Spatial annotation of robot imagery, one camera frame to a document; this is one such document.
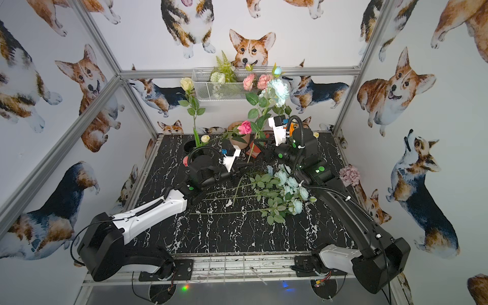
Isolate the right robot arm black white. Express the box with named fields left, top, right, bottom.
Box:
left=262, top=116, right=410, bottom=294

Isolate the white wire mesh basket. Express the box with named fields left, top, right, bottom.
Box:
left=186, top=67, right=261, bottom=102

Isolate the green fern in basket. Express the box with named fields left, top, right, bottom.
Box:
left=210, top=52, right=238, bottom=84

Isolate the tall blue rose stem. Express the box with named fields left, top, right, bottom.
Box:
left=246, top=64, right=290, bottom=140

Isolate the light blue rose spray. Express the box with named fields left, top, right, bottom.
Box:
left=203, top=180, right=313, bottom=204

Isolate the tall blue pink bouquet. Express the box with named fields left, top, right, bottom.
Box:
left=242, top=64, right=274, bottom=92

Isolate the magenta pink rose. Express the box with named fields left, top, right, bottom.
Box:
left=224, top=121, right=252, bottom=139

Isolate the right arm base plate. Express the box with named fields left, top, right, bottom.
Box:
left=291, top=255, right=346, bottom=277

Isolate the yellow rose stem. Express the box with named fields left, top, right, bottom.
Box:
left=179, top=78, right=206, bottom=148

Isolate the orange rose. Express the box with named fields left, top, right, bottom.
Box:
left=289, top=123, right=295, bottom=137

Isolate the blue and yellow rose spray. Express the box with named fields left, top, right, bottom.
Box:
left=247, top=164, right=299, bottom=194

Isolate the terracotta pot green plant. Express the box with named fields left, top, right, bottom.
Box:
left=227, top=121, right=250, bottom=150

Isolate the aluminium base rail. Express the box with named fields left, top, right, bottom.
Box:
left=81, top=251, right=393, bottom=287

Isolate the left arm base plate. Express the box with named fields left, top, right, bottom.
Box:
left=139, top=259, right=194, bottom=282

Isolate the black left vase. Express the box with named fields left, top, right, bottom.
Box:
left=184, top=140, right=204, bottom=158

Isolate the red rubber glove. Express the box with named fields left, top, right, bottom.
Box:
left=245, top=143, right=262, bottom=159

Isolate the blue rose spray from bouquet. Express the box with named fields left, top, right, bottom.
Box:
left=190, top=194, right=318, bottom=225

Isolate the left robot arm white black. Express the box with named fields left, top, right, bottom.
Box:
left=77, top=146, right=248, bottom=282

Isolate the mauve hydrangea flower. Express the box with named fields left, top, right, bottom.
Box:
left=339, top=165, right=360, bottom=187

